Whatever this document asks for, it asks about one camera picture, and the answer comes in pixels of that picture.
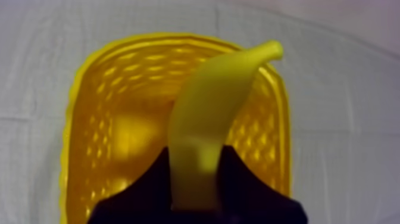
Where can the yellow plastic basket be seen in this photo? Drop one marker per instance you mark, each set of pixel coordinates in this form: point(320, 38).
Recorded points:
point(125, 125)

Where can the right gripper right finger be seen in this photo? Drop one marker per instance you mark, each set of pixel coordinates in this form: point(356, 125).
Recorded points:
point(250, 194)

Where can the yellow toy banana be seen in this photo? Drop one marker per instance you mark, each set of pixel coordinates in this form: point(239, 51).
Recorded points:
point(206, 109)

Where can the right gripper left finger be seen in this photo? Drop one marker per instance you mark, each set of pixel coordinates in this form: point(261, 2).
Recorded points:
point(147, 197)

